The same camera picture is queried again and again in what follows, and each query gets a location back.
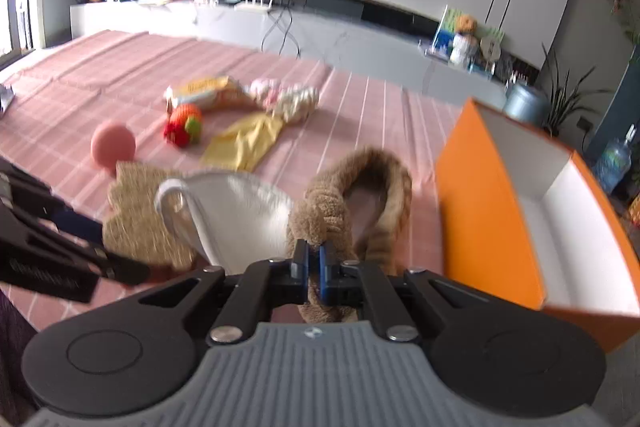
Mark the grey metal trash bin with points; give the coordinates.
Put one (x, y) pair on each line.
(524, 106)

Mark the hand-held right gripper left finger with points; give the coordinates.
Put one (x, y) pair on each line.
(301, 269)

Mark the orange cardboard box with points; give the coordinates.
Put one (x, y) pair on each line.
(480, 217)

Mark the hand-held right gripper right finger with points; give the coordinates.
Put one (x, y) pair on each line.
(323, 274)

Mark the yellow snack packet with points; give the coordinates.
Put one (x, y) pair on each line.
(207, 93)

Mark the yellow cloth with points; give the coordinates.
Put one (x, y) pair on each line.
(245, 139)

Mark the long-leaf potted plant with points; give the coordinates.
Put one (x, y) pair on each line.
(565, 107)

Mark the beige woven pad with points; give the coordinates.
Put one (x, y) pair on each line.
(135, 217)

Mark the crocheted strawberry toy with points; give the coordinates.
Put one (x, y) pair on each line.
(182, 124)

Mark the green picture board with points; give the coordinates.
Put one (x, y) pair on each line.
(447, 29)

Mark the pink checked tablecloth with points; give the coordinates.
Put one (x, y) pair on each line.
(125, 72)

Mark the white round hand fan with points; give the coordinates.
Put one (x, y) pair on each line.
(490, 48)

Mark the white face mask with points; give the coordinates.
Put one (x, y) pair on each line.
(240, 207)

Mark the white marble media cabinet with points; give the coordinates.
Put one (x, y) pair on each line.
(210, 24)

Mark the blue water jug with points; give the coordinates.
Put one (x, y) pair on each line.
(614, 162)

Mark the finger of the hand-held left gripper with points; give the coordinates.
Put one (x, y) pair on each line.
(125, 271)
(80, 224)

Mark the pink round sponge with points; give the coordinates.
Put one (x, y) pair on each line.
(112, 144)

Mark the brown plush headband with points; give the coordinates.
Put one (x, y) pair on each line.
(330, 192)

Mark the brown teddy bear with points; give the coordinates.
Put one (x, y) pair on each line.
(464, 37)

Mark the black wall socket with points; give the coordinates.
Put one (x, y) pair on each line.
(583, 123)

